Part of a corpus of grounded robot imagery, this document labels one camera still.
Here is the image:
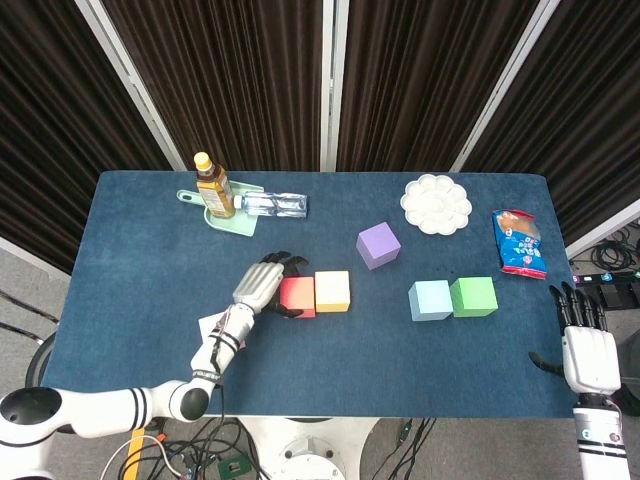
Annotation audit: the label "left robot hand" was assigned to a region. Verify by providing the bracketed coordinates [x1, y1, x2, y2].
[232, 251, 311, 320]

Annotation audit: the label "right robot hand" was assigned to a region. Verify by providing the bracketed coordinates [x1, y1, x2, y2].
[528, 282, 623, 396]

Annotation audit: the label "blue fabric table cover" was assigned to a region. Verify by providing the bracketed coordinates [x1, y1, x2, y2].
[42, 170, 611, 419]

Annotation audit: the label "coiled black cables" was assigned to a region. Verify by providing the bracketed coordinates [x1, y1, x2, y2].
[592, 219, 640, 271]

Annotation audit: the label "pink white cube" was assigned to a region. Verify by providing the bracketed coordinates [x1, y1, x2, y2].
[197, 312, 246, 352]

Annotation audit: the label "yellow cube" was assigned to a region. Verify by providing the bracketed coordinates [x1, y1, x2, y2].
[314, 270, 352, 314]

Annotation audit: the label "white partition post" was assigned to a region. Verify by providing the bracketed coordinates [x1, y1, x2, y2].
[449, 0, 559, 172]
[319, 0, 350, 172]
[74, 0, 189, 172]

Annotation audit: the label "clear water bottle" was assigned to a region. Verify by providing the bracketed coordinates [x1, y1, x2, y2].
[232, 190, 309, 219]

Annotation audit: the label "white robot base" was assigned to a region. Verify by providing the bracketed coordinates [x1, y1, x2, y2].
[239, 417, 381, 480]

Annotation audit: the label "white flower paint palette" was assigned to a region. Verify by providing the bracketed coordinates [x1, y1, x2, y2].
[399, 173, 474, 235]

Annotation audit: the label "white floor cable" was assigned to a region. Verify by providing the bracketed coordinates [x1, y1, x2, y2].
[102, 434, 191, 480]

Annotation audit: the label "red cube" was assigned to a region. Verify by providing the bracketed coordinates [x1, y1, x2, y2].
[278, 276, 317, 320]

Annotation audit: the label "dark pleated partition panel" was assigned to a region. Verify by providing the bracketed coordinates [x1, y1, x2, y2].
[0, 0, 171, 274]
[337, 0, 541, 172]
[102, 0, 326, 172]
[462, 0, 640, 246]

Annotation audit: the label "light blue cube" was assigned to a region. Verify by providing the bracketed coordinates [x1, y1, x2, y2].
[407, 280, 455, 322]

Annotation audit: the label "mint green plastic scoop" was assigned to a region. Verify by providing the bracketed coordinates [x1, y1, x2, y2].
[175, 180, 265, 237]

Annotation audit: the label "blue snack bag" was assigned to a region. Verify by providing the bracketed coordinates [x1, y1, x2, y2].
[491, 208, 547, 281]

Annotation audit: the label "black floor cable bundle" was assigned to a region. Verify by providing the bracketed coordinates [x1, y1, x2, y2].
[159, 418, 261, 480]

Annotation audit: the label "yellow tea bottle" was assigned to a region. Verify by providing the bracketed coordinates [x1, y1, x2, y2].
[193, 151, 236, 221]

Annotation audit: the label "green cube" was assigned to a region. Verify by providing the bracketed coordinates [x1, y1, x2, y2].
[449, 276, 499, 319]

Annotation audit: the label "green circuit board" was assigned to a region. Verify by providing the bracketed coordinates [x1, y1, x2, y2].
[218, 457, 249, 479]

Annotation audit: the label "yellow floor tape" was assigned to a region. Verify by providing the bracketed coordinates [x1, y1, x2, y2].
[124, 427, 146, 471]

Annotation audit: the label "purple cube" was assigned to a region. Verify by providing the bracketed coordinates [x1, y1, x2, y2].
[355, 221, 402, 271]

